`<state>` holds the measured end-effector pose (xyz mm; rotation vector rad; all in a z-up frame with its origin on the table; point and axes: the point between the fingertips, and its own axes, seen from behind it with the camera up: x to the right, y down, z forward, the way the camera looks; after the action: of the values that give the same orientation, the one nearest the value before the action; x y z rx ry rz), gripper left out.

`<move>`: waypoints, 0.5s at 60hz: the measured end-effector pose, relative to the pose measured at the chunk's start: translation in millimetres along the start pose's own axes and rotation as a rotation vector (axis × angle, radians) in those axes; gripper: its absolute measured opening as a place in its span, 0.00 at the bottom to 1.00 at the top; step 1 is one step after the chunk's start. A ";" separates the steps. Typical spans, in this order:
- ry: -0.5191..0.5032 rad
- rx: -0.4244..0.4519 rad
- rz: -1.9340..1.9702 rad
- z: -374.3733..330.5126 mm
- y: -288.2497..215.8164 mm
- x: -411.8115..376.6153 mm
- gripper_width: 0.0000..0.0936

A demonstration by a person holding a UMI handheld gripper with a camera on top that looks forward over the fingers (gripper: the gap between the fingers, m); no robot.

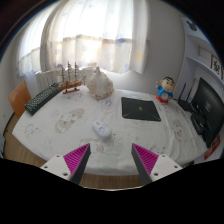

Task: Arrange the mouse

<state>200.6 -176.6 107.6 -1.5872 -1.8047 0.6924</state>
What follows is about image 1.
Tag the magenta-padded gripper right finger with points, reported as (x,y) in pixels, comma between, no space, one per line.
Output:
(146,160)

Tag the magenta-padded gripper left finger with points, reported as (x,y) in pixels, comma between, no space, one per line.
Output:
(77,158)

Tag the white cartoon-print computer mouse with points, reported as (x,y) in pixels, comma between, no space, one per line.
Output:
(102,129)

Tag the black square mouse pad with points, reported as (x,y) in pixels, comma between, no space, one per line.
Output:
(140,109)

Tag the white printed tablecloth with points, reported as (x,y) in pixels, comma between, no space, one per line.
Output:
(66,140)

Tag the black box device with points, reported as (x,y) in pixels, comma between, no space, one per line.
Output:
(199,123)

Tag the black router with antennas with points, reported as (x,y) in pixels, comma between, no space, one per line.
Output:
(184,105)

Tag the red flat packet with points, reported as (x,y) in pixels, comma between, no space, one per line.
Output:
(212,148)

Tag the dark computer keyboard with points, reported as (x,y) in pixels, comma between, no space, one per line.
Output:
(41,98)

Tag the cartoon boy figurine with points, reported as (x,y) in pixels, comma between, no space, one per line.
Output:
(164,91)

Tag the wooden model sailing ship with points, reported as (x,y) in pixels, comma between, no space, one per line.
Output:
(70,83)

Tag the large white conch shell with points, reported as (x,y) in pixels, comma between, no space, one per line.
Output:
(100,85)

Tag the orange wooden chair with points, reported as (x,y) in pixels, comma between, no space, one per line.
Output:
(19,98)

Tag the black computer monitor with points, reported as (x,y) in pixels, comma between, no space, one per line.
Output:
(210,106)

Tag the white radiator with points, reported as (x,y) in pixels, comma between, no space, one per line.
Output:
(46,79)

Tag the white star-print curtain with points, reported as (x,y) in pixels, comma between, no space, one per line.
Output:
(93,36)

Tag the white wall shelf unit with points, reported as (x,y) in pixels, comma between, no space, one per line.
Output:
(200,60)

